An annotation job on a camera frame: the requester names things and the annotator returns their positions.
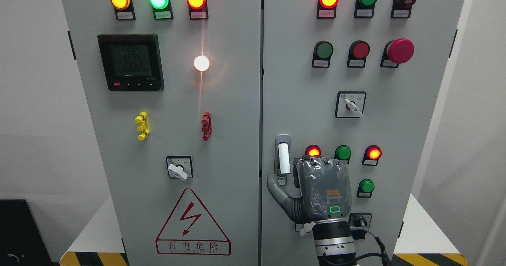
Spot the silver door swing handle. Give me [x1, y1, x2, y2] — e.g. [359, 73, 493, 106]
[274, 134, 291, 186]

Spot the grey left cabinet door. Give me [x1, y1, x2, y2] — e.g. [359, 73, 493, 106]
[62, 0, 261, 266]

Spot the grey cabinet door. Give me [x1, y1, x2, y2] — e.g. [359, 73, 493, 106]
[261, 0, 464, 266]
[62, 0, 261, 266]

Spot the grey right cabinet door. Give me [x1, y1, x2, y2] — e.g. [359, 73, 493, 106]
[261, 0, 464, 266]

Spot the red terminal connector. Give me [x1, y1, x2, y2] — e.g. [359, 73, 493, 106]
[201, 112, 213, 141]

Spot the red lit indicator middle left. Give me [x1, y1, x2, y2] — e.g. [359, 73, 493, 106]
[305, 145, 321, 157]

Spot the white lit indicator lamp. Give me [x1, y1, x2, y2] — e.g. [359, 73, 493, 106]
[193, 55, 210, 72]

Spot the green indicator light middle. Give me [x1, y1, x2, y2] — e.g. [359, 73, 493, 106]
[334, 145, 352, 164]

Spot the green push button upper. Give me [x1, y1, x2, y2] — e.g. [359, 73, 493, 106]
[312, 40, 334, 68]

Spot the green push button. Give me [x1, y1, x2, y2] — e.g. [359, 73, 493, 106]
[312, 40, 334, 68]
[356, 178, 375, 198]

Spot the yellow terminal connector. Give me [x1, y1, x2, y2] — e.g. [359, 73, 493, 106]
[134, 111, 150, 141]

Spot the red electric hazard warning sign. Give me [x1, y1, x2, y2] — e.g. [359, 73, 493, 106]
[155, 188, 231, 256]

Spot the red lit indicator middle right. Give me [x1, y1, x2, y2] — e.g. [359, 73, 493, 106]
[362, 145, 382, 166]

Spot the red push button upper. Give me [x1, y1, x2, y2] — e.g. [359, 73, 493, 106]
[347, 40, 370, 68]

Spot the green push button lower right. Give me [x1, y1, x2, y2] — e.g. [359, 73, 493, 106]
[356, 178, 375, 198]

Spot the black digital power meter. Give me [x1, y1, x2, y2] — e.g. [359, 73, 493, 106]
[97, 34, 164, 91]

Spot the red lit indicator light left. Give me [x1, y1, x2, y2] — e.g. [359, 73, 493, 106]
[187, 0, 208, 20]

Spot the red lit indicator top right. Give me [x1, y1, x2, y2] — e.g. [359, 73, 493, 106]
[316, 0, 339, 19]

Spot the green lit indicator light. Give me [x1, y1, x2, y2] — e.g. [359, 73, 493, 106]
[149, 0, 173, 20]

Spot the red emergency stop mushroom button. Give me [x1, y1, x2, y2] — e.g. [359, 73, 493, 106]
[381, 38, 415, 68]

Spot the green indicator light top right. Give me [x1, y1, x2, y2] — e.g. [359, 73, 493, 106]
[354, 0, 377, 19]

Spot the amber indicator light top left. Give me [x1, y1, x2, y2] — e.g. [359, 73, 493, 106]
[110, 0, 136, 21]

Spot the white platform with hazard stripes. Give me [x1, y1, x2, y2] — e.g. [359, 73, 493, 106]
[59, 196, 468, 266]

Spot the black box lower left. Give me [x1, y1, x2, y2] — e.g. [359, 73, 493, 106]
[0, 200, 52, 266]

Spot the left door rotary selector switch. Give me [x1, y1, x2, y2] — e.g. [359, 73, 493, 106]
[166, 156, 193, 181]

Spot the upper right rotary selector switch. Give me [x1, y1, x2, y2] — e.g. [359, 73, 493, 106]
[335, 91, 366, 118]

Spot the white lever selector switch bottom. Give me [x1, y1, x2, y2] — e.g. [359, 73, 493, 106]
[294, 222, 315, 237]

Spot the black knob selector switch bottom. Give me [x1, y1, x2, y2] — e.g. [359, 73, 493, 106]
[348, 213, 372, 240]

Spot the black grey robot cable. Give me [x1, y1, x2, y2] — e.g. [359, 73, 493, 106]
[349, 226, 394, 266]

